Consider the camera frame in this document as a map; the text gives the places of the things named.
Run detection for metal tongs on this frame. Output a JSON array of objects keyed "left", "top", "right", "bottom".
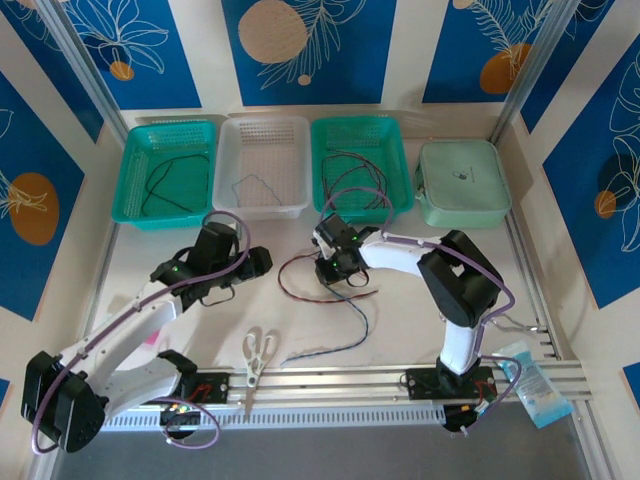
[{"left": 487, "top": 317, "right": 545, "bottom": 336}]

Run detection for white slotted cable duct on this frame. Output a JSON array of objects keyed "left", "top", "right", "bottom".
[{"left": 102, "top": 407, "right": 446, "bottom": 434}]

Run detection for aluminium front rail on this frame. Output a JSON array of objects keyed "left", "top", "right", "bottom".
[{"left": 102, "top": 363, "right": 595, "bottom": 416}]

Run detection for teal plastic basket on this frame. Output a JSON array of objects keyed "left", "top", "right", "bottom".
[
  {"left": 110, "top": 121, "right": 221, "bottom": 232},
  {"left": 309, "top": 117, "right": 416, "bottom": 226}
]

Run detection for black electronics board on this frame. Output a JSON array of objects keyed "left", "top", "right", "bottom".
[
  {"left": 159, "top": 402, "right": 204, "bottom": 432},
  {"left": 442, "top": 402, "right": 496, "bottom": 435}
]

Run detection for blue white plastic packet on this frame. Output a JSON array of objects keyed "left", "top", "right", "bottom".
[{"left": 492, "top": 341, "right": 574, "bottom": 430}]

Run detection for black cable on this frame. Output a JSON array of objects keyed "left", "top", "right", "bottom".
[{"left": 144, "top": 152, "right": 211, "bottom": 214}]

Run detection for aluminium frame post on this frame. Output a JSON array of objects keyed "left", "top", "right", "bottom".
[
  {"left": 489, "top": 0, "right": 581, "bottom": 146},
  {"left": 34, "top": 0, "right": 132, "bottom": 146}
]

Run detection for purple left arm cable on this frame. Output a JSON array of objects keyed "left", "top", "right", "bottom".
[{"left": 29, "top": 209, "right": 251, "bottom": 454}]

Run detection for green zip case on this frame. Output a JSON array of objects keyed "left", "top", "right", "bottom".
[{"left": 413, "top": 139, "right": 514, "bottom": 230}]

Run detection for white handled scissors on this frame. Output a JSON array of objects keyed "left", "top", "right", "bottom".
[{"left": 242, "top": 327, "right": 280, "bottom": 416}]

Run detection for red cable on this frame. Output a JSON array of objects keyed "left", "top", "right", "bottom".
[{"left": 277, "top": 253, "right": 384, "bottom": 307}]

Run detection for white plastic basket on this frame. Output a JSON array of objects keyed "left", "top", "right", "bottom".
[{"left": 212, "top": 115, "right": 312, "bottom": 222}]

